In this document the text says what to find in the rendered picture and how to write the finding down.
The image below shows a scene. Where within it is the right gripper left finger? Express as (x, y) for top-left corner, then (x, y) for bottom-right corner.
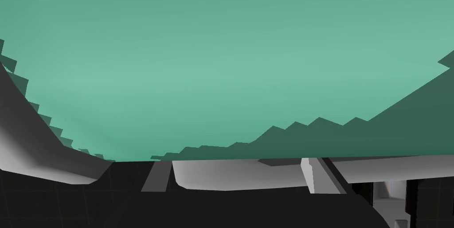
(141, 161), (173, 193)

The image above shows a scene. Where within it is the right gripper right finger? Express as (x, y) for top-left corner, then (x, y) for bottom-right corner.
(300, 157), (356, 195)

